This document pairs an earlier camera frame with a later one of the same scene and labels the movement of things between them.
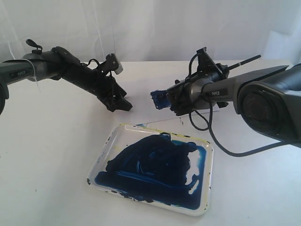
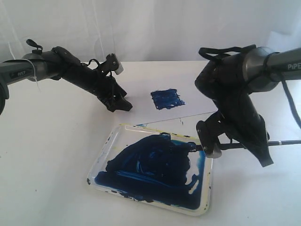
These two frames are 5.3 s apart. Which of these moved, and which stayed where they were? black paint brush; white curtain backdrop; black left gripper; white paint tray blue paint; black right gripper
Moved: black right gripper; black paint brush
Stayed: white paint tray blue paint; white curtain backdrop; black left gripper
